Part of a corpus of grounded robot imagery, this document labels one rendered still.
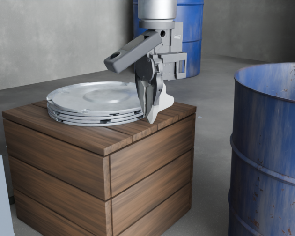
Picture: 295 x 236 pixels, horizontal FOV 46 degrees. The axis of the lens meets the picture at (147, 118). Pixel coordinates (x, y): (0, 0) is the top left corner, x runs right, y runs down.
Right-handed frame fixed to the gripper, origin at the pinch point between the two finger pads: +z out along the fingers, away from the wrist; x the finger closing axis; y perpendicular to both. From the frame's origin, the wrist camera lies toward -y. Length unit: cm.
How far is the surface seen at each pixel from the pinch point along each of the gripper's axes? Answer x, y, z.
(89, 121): 15.3, -7.3, 4.2
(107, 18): 231, 95, -4
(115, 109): 12.2, -1.7, 1.3
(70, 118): 18.9, -11.0, 3.9
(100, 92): 26.2, 0.3, 0.7
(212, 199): 16, 35, 41
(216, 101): 104, 113, 41
